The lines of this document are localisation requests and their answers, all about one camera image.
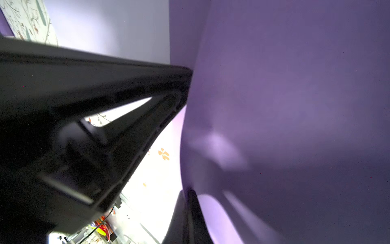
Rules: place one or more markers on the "dark purple paper sheet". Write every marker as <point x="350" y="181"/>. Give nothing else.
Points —
<point x="286" y="136"/>

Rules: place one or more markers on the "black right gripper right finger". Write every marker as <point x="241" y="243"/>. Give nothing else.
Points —
<point x="187" y="224"/>

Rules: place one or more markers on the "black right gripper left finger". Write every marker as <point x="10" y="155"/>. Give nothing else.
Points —
<point x="74" y="128"/>

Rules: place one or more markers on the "light lavender paper sheet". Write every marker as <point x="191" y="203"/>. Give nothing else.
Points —
<point x="106" y="28"/>

